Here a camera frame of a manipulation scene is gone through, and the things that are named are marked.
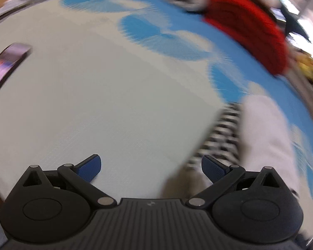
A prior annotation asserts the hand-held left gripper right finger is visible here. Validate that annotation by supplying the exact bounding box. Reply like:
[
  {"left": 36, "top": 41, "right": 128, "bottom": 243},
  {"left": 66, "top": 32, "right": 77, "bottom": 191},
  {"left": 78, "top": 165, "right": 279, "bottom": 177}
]
[{"left": 186, "top": 155, "right": 280, "bottom": 210}]

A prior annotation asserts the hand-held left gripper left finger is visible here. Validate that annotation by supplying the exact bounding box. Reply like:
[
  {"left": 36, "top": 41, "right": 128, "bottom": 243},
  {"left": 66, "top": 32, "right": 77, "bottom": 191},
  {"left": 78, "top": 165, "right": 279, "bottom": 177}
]
[{"left": 22, "top": 154, "right": 118, "bottom": 210}]

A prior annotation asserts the black white striped shirt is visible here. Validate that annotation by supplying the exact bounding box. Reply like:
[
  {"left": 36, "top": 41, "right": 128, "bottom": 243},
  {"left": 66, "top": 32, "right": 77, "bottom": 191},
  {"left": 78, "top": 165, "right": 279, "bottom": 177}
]
[{"left": 187, "top": 94, "right": 301, "bottom": 204}]

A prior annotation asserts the blue white printed bed sheet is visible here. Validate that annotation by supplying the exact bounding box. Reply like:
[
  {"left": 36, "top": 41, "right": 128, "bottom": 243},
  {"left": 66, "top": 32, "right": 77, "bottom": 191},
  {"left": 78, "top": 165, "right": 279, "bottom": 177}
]
[{"left": 0, "top": 0, "right": 313, "bottom": 204}]

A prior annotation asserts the smartphone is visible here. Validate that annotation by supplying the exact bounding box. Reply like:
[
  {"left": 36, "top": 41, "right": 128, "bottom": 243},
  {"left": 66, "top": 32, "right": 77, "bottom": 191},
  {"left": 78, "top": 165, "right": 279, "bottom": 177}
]
[{"left": 0, "top": 43, "right": 32, "bottom": 103}]

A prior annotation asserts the yellow plush toy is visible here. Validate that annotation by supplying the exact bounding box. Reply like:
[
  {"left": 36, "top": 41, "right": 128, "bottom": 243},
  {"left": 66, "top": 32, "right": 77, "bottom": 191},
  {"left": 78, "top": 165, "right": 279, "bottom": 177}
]
[{"left": 295, "top": 53, "right": 313, "bottom": 85}]

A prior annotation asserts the red knit blanket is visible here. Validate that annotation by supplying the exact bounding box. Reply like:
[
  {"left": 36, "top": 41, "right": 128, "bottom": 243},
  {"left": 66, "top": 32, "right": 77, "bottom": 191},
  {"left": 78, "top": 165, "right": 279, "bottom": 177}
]
[{"left": 203, "top": 0, "right": 290, "bottom": 78}]

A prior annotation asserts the dark teal cloth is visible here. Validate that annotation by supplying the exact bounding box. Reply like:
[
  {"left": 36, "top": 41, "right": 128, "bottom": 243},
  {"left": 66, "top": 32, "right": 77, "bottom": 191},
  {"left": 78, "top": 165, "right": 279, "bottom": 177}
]
[{"left": 279, "top": 4, "right": 311, "bottom": 43}]

